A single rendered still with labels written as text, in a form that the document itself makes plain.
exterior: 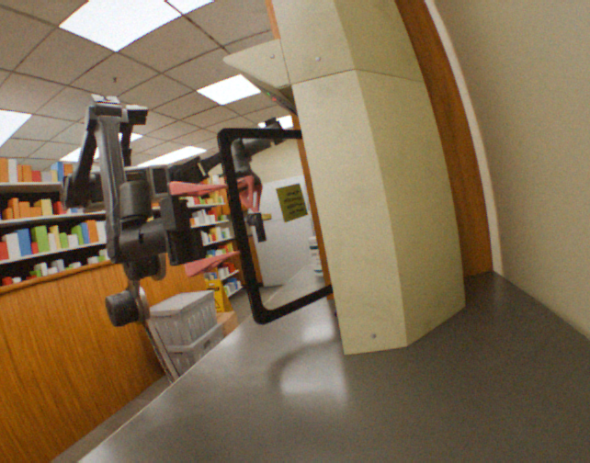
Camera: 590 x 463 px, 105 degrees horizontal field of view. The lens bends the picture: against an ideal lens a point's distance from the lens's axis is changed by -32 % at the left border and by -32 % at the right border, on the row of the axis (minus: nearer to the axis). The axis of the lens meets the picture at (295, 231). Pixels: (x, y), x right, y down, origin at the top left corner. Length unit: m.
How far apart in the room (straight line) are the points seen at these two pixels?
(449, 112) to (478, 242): 0.36
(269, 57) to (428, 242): 0.43
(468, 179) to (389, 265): 0.47
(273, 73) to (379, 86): 0.18
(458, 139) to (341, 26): 0.48
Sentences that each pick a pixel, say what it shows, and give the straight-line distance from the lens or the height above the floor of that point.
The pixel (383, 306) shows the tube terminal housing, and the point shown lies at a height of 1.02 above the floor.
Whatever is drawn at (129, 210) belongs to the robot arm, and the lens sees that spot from 0.56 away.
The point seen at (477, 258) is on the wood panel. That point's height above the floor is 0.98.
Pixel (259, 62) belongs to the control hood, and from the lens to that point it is 0.61.
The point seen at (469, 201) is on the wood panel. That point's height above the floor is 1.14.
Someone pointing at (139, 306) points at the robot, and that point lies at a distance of 1.81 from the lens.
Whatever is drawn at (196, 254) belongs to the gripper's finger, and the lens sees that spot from 0.52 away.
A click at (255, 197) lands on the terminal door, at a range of 0.67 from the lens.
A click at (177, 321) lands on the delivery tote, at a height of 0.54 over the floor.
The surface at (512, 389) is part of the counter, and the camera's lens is 0.44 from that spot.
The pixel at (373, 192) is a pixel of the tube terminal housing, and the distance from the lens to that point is 0.52.
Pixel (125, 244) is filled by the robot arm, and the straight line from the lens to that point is 0.56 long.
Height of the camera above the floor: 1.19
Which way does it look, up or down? 3 degrees down
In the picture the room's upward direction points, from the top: 11 degrees counter-clockwise
